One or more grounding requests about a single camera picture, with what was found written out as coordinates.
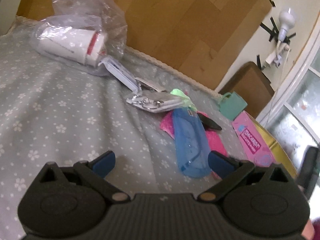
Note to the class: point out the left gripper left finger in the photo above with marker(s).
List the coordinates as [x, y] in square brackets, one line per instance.
[93, 174]

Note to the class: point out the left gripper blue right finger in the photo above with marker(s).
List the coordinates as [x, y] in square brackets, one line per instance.
[231, 171]

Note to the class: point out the pink cloth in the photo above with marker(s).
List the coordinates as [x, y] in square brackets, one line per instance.
[213, 138]

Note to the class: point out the green soft cloth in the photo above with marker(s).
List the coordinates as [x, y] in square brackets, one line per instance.
[186, 99]

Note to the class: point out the pink macaron tin box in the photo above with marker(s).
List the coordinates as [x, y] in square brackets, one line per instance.
[259, 145]

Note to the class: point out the frosted glass door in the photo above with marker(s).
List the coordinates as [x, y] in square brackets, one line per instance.
[292, 115]

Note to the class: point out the teal plastic mug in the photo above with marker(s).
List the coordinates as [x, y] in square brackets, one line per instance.
[231, 105]

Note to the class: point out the grey floral tablecloth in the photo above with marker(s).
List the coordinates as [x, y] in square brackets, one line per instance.
[53, 112]

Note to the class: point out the brown wooden chair back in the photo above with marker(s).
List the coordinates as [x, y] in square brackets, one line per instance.
[252, 85]

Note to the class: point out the white paper label card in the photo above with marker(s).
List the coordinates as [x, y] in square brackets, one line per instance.
[150, 85]

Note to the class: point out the white paper cup stack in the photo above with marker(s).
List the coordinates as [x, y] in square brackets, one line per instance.
[83, 46]

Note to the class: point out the clear plastic bag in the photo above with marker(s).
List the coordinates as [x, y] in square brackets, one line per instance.
[99, 15]

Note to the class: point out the wood-pattern cardboard panel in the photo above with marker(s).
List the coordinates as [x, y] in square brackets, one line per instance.
[200, 38]

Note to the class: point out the white light bulb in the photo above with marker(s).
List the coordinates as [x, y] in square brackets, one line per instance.
[287, 20]

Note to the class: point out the white wall plug adapter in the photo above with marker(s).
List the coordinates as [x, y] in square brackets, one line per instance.
[276, 60]

